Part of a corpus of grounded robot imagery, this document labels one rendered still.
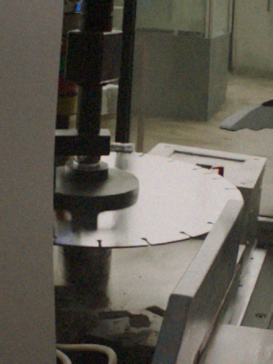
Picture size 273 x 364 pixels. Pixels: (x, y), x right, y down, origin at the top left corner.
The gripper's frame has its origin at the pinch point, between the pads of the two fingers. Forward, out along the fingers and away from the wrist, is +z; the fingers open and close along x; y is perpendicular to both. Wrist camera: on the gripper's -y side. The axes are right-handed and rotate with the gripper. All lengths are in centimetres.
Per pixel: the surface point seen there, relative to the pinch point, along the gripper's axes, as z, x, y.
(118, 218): 11.0, 2.7, -5.7
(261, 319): 14.9, -18.2, 18.5
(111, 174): 15.4, 7.1, 3.2
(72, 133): 10.3, 11.5, -7.3
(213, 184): 8.8, 1.3, 10.3
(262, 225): 23, -10, 47
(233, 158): 19.5, 2.5, 41.1
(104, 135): 8.1, 10.0, -6.0
